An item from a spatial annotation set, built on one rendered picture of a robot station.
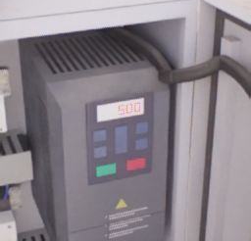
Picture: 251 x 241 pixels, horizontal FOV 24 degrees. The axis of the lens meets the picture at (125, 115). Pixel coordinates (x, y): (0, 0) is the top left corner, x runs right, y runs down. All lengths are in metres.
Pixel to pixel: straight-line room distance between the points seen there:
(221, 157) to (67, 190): 0.16
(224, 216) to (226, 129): 0.11
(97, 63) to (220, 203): 0.19
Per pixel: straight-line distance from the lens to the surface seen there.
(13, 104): 0.75
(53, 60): 0.64
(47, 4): 0.55
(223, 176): 0.62
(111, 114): 0.59
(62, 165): 0.61
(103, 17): 0.54
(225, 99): 0.57
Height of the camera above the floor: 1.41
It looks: 28 degrees down
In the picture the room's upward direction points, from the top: straight up
